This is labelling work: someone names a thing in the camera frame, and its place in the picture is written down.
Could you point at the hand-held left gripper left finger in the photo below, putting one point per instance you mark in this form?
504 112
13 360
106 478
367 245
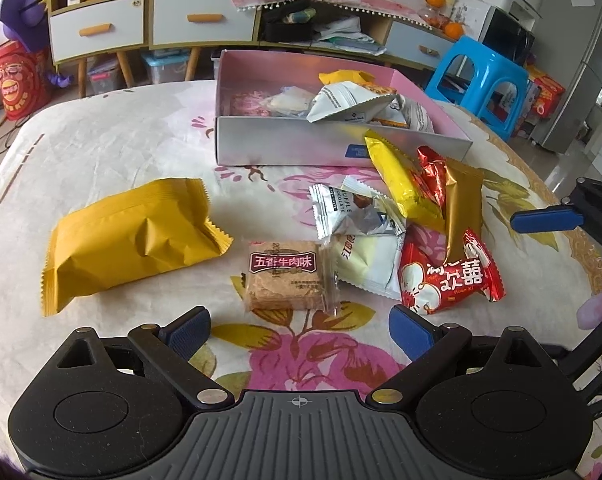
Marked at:
191 332

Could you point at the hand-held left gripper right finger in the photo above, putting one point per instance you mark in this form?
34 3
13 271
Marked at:
411 332

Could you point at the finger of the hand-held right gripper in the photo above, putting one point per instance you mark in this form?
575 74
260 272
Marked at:
598 355
546 219

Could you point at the red snack packet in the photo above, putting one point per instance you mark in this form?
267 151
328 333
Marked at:
431 172
446 280

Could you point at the white pastry packet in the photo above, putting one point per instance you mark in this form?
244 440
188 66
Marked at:
368 265
288 100

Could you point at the slim gold snack packet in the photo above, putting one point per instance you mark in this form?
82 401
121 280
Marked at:
463 200

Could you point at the clear biscuit packet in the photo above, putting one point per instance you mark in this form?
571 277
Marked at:
286 280

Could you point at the gold pillow snack packet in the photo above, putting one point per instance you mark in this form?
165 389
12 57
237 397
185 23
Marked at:
343 76
131 240

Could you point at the silver chocolate packet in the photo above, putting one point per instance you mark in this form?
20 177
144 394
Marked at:
341 210

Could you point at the yellow blue-label snack packet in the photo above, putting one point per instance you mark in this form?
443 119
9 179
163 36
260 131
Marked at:
396 175

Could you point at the white printed snack packet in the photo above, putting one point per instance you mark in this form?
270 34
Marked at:
421 115

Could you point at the orange-print snack packet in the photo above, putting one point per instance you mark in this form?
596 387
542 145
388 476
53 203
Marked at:
388 116

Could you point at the pink cardboard box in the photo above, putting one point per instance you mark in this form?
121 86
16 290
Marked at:
291 145

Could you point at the white triangular snack packet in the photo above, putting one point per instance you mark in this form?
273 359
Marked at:
346 102

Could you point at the pink nougat bar packet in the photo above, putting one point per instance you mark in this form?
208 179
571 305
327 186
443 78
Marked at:
248 104

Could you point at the colourful cardboard boxes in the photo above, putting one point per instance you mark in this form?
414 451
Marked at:
546 92

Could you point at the silver refrigerator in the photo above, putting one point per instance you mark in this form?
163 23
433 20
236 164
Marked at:
576 50

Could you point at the blue plastic stool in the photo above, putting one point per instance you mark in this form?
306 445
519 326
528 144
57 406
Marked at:
473 60

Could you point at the black microwave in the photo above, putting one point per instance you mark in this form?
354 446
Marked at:
506 35

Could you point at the floral blanket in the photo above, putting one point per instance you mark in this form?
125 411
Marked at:
131 150

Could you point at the white printer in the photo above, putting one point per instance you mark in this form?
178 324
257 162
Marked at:
526 5

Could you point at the glass jar of tangerines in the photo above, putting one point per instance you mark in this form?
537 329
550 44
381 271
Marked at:
431 16

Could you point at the blue-lid storage box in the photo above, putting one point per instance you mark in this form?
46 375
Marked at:
163 67

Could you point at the clear storage box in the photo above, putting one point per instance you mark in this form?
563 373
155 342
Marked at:
103 77

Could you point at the wooden TV stand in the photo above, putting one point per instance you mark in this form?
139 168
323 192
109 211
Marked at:
193 62

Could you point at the pile of white papers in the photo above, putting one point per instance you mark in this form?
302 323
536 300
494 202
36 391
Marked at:
346 35

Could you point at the wooden shelf cabinet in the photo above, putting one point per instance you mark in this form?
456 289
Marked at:
82 77

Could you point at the red printed drum box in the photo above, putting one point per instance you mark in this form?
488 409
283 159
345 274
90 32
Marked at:
18 80

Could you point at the black bag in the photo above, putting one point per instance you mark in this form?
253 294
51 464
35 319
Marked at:
286 32

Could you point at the purple plush toy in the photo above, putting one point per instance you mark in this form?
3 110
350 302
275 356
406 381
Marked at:
23 15

